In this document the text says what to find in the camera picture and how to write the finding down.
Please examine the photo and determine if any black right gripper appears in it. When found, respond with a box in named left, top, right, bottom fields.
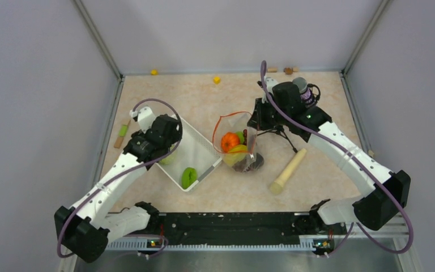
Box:
left=248, top=96, right=290, bottom=131

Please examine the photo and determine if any red grape bunch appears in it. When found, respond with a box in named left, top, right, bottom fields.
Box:
left=233, top=158, right=254, bottom=173
left=243, top=129, right=248, bottom=145

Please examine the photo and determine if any pale green cabbage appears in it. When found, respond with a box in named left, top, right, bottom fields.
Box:
left=159, top=151, right=178, bottom=165

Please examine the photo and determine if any green apple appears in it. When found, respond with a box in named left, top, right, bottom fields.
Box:
left=236, top=131, right=246, bottom=145

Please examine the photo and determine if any clear zip bag orange zipper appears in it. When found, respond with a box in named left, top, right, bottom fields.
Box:
left=212, top=111, right=265, bottom=173

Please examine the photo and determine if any orange tangerine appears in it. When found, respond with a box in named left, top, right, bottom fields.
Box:
left=220, top=132, right=240, bottom=153

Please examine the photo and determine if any yellow fruit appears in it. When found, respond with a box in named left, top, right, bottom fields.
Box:
left=223, top=144, right=248, bottom=167

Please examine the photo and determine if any microphone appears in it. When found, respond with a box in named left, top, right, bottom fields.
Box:
left=257, top=77, right=321, bottom=142

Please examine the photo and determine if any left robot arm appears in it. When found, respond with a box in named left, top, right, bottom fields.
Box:
left=54, top=114, right=183, bottom=263

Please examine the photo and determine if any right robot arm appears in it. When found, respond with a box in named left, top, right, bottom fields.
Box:
left=248, top=77, right=411, bottom=233

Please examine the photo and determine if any green and wood stick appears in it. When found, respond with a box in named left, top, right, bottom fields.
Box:
left=113, top=118, right=131, bottom=149

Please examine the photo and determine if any cork piece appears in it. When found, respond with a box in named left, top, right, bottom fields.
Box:
left=267, top=67, right=278, bottom=73

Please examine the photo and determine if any white plastic basket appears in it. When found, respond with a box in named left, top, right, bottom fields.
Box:
left=157, top=118, right=222, bottom=193

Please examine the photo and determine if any green pepper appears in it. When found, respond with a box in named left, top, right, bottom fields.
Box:
left=181, top=167, right=198, bottom=189

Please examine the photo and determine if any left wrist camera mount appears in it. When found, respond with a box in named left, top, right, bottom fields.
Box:
left=129, top=105, right=156, bottom=133

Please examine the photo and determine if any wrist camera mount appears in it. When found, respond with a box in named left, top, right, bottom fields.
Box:
left=129, top=105, right=156, bottom=133
left=261, top=75, right=279, bottom=104

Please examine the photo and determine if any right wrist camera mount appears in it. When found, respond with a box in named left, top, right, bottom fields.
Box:
left=261, top=75, right=279, bottom=104

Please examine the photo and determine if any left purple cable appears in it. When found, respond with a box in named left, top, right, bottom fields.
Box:
left=56, top=98, right=184, bottom=260

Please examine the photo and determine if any purple cable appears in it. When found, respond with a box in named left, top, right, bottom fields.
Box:
left=56, top=98, right=184, bottom=260
left=260, top=59, right=415, bottom=255

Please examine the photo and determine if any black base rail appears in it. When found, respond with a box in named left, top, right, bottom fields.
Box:
left=123, top=212, right=323, bottom=249

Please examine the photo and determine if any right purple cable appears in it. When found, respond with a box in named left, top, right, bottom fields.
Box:
left=260, top=59, right=415, bottom=255

